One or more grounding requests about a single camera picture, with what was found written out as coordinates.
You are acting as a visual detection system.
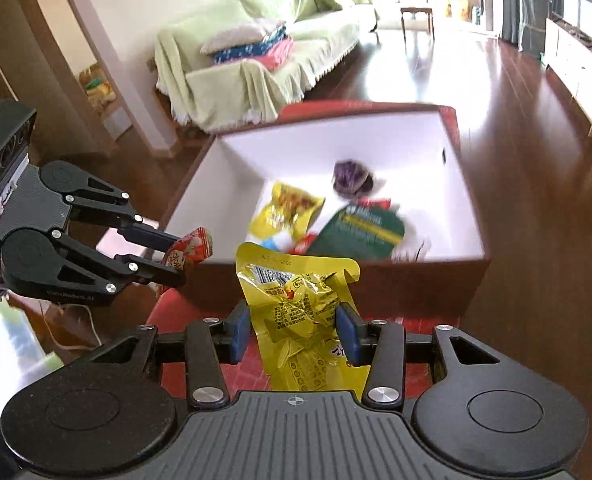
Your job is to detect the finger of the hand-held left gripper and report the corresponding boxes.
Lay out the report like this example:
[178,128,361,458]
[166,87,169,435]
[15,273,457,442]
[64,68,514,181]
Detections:
[50,229,188,296]
[65,169,183,252]

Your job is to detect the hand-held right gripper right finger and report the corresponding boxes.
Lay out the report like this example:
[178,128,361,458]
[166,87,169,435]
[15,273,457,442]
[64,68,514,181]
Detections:
[335,302,502,408]

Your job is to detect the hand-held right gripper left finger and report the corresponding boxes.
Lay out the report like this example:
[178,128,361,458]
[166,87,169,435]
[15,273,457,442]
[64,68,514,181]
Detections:
[83,302,253,408]

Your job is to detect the red candy packet white label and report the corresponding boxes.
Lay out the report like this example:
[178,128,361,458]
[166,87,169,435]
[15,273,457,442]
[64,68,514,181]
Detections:
[162,227,216,267]

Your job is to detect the brown box with white inside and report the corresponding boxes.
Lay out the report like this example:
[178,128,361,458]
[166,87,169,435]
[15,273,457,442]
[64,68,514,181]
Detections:
[156,102,492,318]

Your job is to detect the small dark red packet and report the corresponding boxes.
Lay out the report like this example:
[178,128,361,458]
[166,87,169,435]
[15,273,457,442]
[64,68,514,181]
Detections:
[288,232,322,256]

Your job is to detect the blue white tube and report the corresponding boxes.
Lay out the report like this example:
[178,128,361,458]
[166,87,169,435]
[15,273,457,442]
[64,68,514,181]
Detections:
[261,230,297,252]

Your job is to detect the green card packet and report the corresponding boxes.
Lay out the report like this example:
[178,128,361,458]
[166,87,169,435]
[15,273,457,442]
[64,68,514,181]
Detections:
[306,200,408,261]

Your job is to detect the clear bag of cotton swabs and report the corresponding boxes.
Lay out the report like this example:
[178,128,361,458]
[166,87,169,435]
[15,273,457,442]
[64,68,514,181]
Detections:
[390,236,433,263]

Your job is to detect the yellow nut snack packet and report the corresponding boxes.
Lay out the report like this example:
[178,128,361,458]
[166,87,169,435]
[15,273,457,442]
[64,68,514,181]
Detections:
[247,181,327,237]

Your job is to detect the purple hair scrunchie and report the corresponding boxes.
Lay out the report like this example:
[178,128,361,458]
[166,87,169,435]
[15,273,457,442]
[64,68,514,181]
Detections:
[332,159,377,197]

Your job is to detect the red printed desktop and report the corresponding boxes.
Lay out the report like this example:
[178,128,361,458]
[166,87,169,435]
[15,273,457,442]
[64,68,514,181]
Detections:
[146,287,462,396]

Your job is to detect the white stool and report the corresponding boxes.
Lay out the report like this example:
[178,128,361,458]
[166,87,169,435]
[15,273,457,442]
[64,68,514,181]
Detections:
[96,219,164,261]

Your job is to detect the wooden shelf unit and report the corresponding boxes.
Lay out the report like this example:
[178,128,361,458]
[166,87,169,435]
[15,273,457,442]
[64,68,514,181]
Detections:
[0,55,127,161]

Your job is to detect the pile of colourful packets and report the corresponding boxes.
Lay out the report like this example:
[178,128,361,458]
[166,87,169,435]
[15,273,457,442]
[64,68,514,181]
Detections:
[78,65,117,111]

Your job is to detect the white green cloth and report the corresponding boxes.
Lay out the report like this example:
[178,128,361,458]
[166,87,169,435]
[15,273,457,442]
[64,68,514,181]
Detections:
[0,300,64,406]

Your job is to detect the sofa with pale green cover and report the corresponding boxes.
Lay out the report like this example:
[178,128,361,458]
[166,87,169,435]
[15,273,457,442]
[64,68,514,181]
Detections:
[153,0,381,133]

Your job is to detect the blue patterned folded cloth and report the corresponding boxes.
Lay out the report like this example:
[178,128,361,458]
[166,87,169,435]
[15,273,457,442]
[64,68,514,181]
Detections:
[211,27,289,65]

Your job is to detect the grey pillow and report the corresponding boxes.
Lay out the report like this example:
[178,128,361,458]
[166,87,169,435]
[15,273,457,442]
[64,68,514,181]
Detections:
[200,18,287,56]

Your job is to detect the pink folded cloth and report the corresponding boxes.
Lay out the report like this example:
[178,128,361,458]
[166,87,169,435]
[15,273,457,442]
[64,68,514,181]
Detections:
[258,37,297,71]

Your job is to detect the wooden chair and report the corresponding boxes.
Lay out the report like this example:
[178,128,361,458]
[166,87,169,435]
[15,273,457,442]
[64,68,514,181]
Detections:
[393,0,436,41]

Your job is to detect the white wooden cabinet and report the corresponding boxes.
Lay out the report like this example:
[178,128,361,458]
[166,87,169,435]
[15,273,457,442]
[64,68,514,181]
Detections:
[543,17,592,126]

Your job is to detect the teal curtain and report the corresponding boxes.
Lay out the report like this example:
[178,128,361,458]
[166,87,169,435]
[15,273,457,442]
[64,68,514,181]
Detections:
[498,0,562,53]

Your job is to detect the white cable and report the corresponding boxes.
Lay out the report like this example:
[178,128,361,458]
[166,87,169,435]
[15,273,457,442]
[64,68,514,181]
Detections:
[41,302,102,353]

